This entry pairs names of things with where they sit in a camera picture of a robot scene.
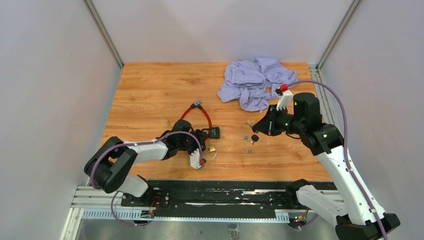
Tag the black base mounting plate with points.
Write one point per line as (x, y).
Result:
(215, 199)

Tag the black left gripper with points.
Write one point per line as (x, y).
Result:
(199, 137)

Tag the aluminium frame post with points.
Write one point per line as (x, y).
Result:
(94, 14)
(349, 14)

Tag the aluminium frame post left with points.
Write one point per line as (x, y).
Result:
(94, 14)

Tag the aluminium frame post right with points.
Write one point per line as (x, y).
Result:
(349, 14)

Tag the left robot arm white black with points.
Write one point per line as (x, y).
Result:
(109, 168)

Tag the silver key bunch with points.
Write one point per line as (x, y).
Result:
(248, 139)

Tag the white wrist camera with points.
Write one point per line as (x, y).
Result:
(285, 97)
(196, 159)

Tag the small brass padlock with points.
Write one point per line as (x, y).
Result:
(210, 149)

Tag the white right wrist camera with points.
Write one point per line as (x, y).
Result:
(285, 97)

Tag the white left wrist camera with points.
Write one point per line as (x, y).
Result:
(196, 159)

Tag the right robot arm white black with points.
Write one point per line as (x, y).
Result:
(359, 216)

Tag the crumpled lavender cloth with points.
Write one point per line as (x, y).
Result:
(253, 83)

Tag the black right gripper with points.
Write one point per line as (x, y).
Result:
(267, 124)

